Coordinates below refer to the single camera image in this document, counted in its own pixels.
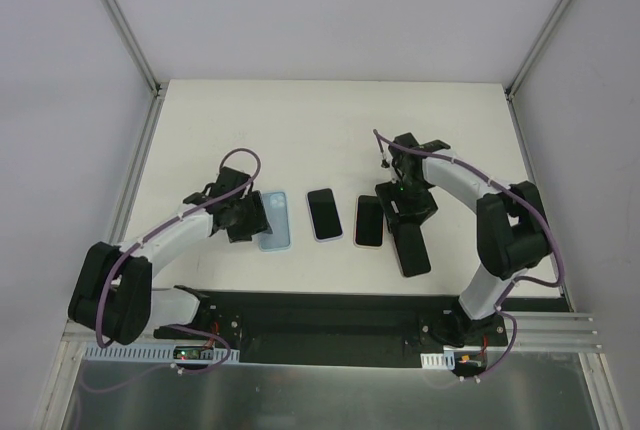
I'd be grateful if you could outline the white cable duct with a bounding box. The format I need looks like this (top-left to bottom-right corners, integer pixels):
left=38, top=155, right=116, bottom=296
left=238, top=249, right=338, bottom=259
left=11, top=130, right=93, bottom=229
left=84, top=344, right=240, bottom=365
left=420, top=350, right=487, bottom=371

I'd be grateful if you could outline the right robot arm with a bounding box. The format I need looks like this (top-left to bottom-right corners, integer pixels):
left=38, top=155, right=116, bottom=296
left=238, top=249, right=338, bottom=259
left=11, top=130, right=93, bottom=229
left=375, top=133, right=555, bottom=347

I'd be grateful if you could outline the left aluminium frame post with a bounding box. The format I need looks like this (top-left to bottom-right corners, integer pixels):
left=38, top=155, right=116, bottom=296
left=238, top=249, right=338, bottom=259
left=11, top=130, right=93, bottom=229
left=100, top=0, right=162, bottom=96

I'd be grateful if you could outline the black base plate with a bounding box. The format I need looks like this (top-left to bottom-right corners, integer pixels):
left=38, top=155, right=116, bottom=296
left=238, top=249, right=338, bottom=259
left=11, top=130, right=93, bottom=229
left=152, top=287, right=574, bottom=366

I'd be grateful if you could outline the aluminium frame post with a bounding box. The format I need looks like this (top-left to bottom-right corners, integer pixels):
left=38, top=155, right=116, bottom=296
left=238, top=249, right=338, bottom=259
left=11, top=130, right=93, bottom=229
left=100, top=0, right=162, bottom=96
left=505, top=0, right=576, bottom=102

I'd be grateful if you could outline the left white cable duct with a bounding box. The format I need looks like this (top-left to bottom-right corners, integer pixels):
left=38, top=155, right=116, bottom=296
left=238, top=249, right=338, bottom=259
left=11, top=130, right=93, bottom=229
left=84, top=344, right=240, bottom=365

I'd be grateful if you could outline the aluminium rail right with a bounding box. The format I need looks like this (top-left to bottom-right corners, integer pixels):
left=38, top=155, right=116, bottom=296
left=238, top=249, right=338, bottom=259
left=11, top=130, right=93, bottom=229
left=510, top=312, right=604, bottom=353

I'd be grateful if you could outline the beige clear phone case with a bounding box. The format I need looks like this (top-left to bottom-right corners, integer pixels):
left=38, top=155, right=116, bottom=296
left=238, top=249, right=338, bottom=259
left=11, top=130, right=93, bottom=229
left=352, top=193, right=386, bottom=250

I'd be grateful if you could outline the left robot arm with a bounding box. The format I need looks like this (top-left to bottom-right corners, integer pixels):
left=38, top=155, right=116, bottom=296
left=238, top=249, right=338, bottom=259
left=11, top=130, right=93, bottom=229
left=68, top=166, right=270, bottom=348

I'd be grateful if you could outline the right aluminium frame post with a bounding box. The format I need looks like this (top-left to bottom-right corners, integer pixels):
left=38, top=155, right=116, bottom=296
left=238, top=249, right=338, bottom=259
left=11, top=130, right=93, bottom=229
left=505, top=0, right=576, bottom=102

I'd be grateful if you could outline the right white cable duct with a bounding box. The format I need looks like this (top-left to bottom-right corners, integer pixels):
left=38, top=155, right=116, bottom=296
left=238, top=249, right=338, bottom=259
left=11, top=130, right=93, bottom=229
left=420, top=350, right=487, bottom=371

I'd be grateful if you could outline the light blue phone case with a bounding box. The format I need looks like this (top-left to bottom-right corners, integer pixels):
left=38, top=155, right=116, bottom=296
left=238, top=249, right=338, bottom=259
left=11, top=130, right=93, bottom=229
left=258, top=191, right=291, bottom=252

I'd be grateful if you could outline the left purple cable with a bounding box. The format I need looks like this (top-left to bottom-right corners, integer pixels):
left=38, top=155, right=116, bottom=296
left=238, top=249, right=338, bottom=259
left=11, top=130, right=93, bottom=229
left=94, top=148, right=264, bottom=376

